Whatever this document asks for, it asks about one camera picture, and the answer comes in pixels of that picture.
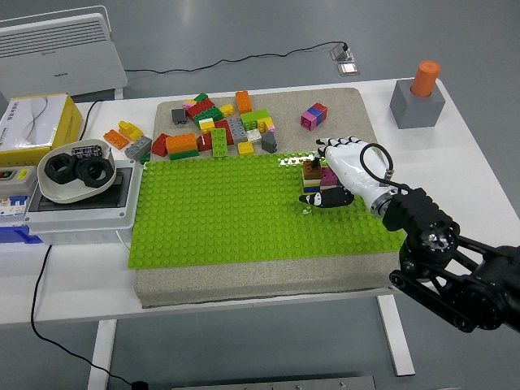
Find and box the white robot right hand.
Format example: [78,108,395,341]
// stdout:
[298,136,397,210]

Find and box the brown toy brick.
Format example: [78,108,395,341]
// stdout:
[303,159,324,181]

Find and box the magenta stack brick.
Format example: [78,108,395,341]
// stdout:
[300,110,319,132]

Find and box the green studded baseplate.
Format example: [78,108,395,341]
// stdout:
[127,145,409,270]

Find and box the grey block holder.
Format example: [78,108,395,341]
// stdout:
[388,77,447,130]

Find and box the dark grey slope brick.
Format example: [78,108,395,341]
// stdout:
[260,131,279,154]

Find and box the grey-brown mat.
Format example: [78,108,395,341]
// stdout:
[132,87,421,310]

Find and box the large lime green brick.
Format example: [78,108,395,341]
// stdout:
[240,109,270,132]

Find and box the orange cylinder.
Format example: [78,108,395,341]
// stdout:
[409,60,441,98]

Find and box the open floor socket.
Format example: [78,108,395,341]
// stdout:
[329,41,356,63]

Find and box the grey studded brick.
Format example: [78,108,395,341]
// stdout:
[226,116,249,144]

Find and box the tall orange brick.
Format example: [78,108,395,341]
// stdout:
[235,90,254,115]

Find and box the long green brick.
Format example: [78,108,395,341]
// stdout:
[210,128,230,158]

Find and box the dark green brick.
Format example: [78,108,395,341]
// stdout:
[192,107,223,128]

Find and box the large red brick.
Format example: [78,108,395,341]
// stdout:
[185,98,216,120]

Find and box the white table leg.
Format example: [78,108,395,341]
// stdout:
[86,318,119,390]
[375,293,417,379]

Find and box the wide orange brick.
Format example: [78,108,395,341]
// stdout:
[165,132,198,156]

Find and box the red slope brick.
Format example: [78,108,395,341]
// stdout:
[150,132,172,158]

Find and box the light grey brick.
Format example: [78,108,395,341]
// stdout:
[123,136,154,161]

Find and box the yellow slope brick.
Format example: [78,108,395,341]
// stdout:
[117,120,145,142]

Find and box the flat orange brick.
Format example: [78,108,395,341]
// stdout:
[102,128,131,151]

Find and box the black electronic component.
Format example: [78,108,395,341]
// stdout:
[71,141,103,160]

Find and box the large black nut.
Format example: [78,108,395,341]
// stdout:
[43,152,79,186]
[74,157,114,189]

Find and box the white bowl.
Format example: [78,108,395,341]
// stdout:
[37,138,118,205]

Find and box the white panel heater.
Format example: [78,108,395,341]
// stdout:
[0,5,128,99]

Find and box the yellow tissue box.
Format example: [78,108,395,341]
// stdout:
[0,93,83,167]

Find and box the grey push-button box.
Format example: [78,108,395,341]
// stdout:
[0,165,39,199]

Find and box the white circuit breaker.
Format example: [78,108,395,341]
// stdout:
[0,193,33,223]

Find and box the blue plastic bin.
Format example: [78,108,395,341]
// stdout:
[0,223,45,246]

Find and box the magenta wall brick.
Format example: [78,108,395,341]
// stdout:
[320,165,340,187]

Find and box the black floor cable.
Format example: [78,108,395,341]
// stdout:
[123,40,347,76]

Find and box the grey electrical enclosure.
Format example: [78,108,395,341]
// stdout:
[23,158,144,246]

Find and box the black table power cable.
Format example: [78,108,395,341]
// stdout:
[30,99,141,388]

